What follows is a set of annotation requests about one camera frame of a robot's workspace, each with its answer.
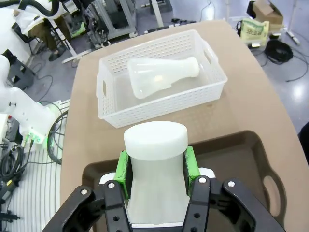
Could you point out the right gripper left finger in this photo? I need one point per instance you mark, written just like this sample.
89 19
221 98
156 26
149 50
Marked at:
116 205

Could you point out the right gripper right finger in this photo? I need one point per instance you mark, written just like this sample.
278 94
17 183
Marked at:
202 205

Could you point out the white wide-cap plastic bottle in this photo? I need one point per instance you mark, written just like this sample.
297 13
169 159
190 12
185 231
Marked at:
157 169

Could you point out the translucent white conical flask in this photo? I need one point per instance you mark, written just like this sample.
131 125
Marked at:
149 77

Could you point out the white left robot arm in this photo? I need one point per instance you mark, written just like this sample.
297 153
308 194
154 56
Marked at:
26 116

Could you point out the dark brown plastic tray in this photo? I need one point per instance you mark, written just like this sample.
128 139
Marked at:
241 164

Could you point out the white perforated plastic basket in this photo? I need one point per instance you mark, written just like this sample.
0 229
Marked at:
169 106

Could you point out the black equipment box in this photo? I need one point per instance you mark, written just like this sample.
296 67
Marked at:
19 72

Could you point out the yellow printed paper bag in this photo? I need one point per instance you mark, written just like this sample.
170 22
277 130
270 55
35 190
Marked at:
254 30

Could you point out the seated person khaki trousers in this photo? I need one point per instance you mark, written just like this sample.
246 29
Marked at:
43 33

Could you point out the open cardboard box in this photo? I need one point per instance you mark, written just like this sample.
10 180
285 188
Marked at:
268 10

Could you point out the white ridged base plate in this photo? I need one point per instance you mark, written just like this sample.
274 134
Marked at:
36 193

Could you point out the aluminium frame rack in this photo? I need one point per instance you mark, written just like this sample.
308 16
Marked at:
106 21

